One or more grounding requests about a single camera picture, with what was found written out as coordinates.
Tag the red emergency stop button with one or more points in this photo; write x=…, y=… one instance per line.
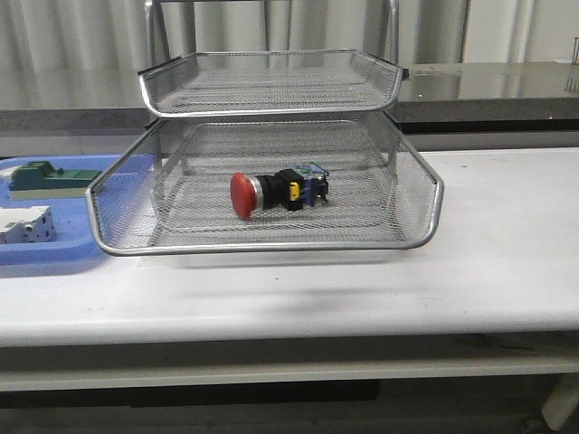
x=291, y=188

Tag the silver mesh tray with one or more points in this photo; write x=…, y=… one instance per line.
x=225, y=84
x=170, y=192

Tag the blue plastic tray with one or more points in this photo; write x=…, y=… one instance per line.
x=72, y=241

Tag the grey stone counter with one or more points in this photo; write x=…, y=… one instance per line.
x=459, y=106

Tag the white circuit breaker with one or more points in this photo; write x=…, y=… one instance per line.
x=23, y=225

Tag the green electrical module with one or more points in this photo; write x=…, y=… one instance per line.
x=41, y=180

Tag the white table leg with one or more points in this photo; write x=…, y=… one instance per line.
x=561, y=402

